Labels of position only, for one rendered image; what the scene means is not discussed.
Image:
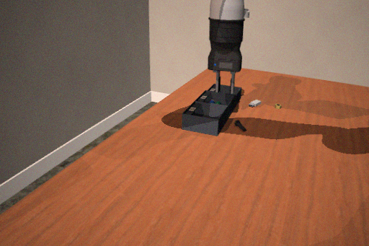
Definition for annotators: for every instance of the dark grey rack of three bins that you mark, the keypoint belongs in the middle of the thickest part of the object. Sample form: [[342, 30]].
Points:
[[209, 118]]

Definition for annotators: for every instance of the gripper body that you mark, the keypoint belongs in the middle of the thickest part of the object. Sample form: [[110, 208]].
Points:
[[226, 34]]

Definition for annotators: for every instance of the black bolt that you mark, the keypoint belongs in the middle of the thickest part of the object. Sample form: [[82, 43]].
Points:
[[238, 123]]

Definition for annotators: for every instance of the grey usb stick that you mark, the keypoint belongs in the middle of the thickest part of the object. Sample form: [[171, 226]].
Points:
[[255, 103]]

